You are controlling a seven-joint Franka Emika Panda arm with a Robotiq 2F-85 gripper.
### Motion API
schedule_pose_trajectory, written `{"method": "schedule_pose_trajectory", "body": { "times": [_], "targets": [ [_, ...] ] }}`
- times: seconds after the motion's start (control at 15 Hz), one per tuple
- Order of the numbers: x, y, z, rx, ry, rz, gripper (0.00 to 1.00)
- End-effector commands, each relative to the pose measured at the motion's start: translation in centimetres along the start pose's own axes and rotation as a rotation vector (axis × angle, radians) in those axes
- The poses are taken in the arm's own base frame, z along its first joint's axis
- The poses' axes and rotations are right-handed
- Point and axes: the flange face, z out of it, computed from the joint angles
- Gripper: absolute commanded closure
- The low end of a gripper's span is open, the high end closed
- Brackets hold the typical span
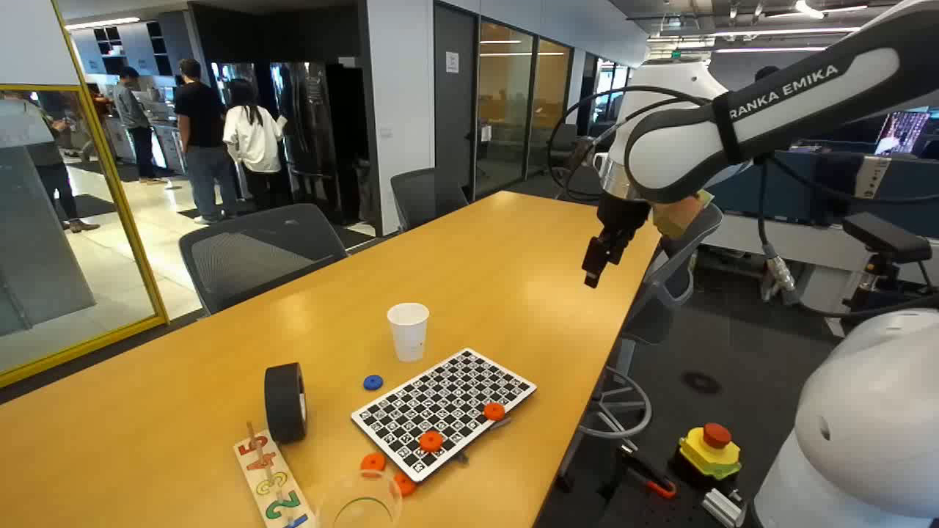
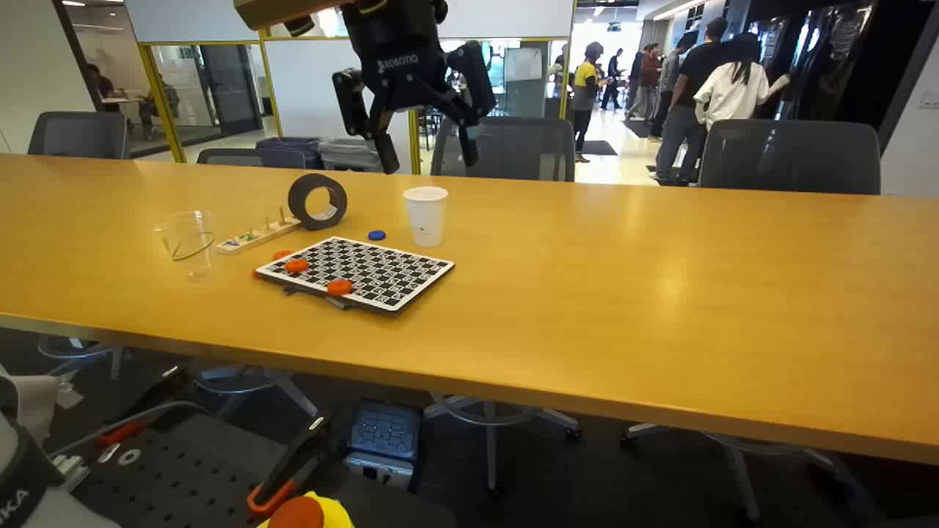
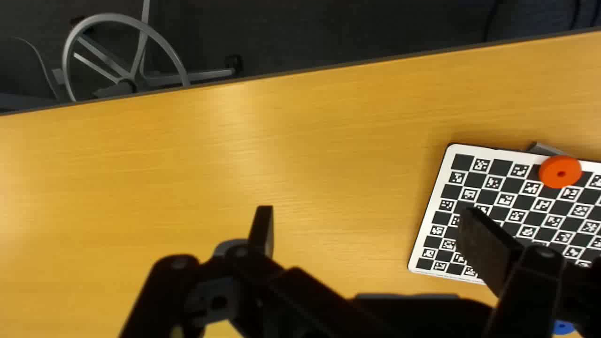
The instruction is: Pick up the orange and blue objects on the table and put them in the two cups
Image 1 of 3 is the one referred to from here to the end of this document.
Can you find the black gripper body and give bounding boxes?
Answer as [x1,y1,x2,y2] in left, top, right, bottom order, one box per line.
[591,191,655,261]

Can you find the black floor outlet cover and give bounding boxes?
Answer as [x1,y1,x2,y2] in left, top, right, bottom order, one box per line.
[677,368,724,397]

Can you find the dark framed glass doors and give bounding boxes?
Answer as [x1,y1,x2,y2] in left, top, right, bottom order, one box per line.
[431,1,576,199]

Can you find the dark grey office chair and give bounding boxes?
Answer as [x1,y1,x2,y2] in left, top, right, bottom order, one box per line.
[388,163,472,233]
[177,199,350,317]

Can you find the white desk blue partition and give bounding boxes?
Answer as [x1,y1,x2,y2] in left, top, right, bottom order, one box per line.
[701,142,939,318]

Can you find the white paper cup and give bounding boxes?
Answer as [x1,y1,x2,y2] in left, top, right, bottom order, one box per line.
[385,298,435,367]

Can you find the checkered marker calibration board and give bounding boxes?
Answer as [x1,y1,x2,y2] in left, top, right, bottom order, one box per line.
[350,346,541,485]

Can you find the yellow red emergency stop button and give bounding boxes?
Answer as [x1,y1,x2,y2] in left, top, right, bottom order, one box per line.
[674,418,745,483]

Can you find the black orange clamp tool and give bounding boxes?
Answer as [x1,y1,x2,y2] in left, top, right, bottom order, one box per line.
[614,443,682,503]

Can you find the grey metal box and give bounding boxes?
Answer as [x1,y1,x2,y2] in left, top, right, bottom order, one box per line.
[699,483,748,528]

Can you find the computer monitor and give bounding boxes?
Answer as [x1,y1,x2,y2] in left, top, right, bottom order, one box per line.
[871,104,933,160]

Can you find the clear plastic cup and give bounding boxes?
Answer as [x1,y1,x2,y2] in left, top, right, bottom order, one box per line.
[324,465,404,528]

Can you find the black tape roll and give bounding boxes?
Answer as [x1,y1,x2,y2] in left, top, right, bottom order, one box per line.
[261,361,310,444]

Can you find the person in white shirt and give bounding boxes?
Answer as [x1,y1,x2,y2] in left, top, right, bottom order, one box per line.
[220,78,293,214]

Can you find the colourful number puzzle board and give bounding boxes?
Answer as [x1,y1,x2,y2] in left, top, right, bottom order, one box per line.
[233,428,324,528]

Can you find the person in black shirt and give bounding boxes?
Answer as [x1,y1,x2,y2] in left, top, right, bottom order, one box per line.
[174,56,244,221]

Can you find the person in grey jacket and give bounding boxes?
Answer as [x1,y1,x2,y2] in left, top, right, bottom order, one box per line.
[115,65,168,183]

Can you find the yellow framed glass partition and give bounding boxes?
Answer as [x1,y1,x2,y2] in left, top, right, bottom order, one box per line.
[0,0,171,389]

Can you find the grey chair with foot ring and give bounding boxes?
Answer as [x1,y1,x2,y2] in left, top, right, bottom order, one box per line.
[578,202,729,444]

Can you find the black camera cable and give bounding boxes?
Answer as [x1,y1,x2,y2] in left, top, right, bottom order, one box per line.
[544,81,710,199]

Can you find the black cable silver connector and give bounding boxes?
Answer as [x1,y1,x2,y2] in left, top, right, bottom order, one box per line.
[752,150,803,307]

